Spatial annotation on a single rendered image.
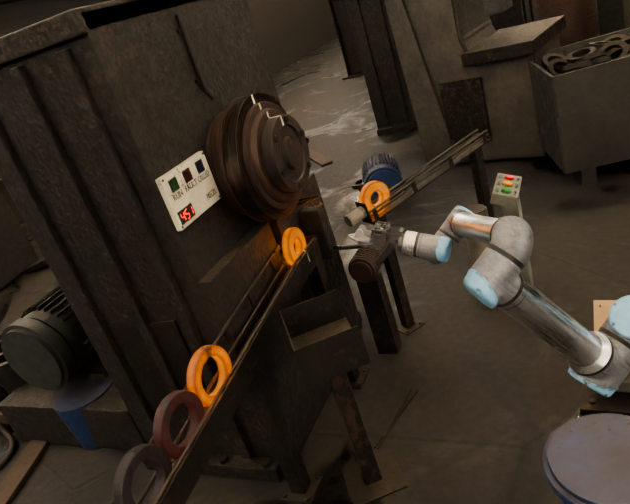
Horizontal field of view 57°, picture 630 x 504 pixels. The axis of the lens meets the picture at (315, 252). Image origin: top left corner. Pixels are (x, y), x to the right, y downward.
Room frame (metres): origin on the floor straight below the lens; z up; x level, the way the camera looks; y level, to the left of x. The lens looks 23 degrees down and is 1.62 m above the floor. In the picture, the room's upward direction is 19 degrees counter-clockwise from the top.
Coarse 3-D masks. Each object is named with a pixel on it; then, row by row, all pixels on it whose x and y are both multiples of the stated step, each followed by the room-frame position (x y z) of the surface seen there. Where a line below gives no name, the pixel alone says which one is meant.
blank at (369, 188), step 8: (368, 184) 2.46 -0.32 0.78; (376, 184) 2.46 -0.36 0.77; (384, 184) 2.48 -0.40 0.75; (360, 192) 2.46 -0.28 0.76; (368, 192) 2.44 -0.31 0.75; (384, 192) 2.48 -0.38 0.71; (360, 200) 2.44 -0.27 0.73; (368, 200) 2.44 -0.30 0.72; (368, 208) 2.43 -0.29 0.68; (384, 208) 2.47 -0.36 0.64
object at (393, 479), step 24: (288, 312) 1.70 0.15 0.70; (312, 312) 1.70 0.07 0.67; (336, 312) 1.71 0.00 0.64; (288, 336) 1.52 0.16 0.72; (312, 336) 1.67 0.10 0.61; (336, 336) 1.45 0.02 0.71; (360, 336) 1.45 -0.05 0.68; (312, 360) 1.44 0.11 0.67; (336, 360) 1.45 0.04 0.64; (360, 360) 1.45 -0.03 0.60; (312, 384) 1.44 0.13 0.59; (336, 384) 1.57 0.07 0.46; (360, 432) 1.57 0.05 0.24; (360, 456) 1.57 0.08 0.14; (384, 456) 1.67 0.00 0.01; (360, 480) 1.60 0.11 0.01; (384, 480) 1.56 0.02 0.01
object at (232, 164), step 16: (256, 96) 2.15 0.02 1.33; (240, 112) 2.03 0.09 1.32; (224, 128) 2.03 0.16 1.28; (240, 128) 2.00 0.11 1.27; (224, 144) 1.99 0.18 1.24; (240, 144) 1.97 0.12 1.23; (224, 160) 1.97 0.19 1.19; (240, 160) 1.94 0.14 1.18; (240, 176) 1.93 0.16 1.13; (240, 192) 1.96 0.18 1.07; (256, 208) 1.98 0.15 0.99; (288, 208) 2.12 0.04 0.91
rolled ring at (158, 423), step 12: (168, 396) 1.37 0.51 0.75; (180, 396) 1.38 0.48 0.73; (192, 396) 1.41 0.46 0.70; (168, 408) 1.33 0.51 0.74; (192, 408) 1.41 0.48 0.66; (156, 420) 1.31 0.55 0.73; (168, 420) 1.32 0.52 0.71; (192, 420) 1.40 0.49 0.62; (156, 432) 1.29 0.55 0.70; (168, 432) 1.30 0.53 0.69; (192, 432) 1.38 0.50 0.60; (156, 444) 1.29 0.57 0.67; (168, 444) 1.29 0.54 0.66; (180, 444) 1.34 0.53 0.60
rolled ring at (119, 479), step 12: (144, 444) 1.25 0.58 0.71; (132, 456) 1.19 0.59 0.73; (144, 456) 1.21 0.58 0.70; (156, 456) 1.24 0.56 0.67; (168, 456) 1.27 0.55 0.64; (120, 468) 1.17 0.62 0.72; (132, 468) 1.17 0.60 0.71; (156, 468) 1.26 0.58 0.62; (168, 468) 1.25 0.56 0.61; (120, 480) 1.15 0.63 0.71; (156, 480) 1.24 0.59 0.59; (120, 492) 1.13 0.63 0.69; (156, 492) 1.21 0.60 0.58
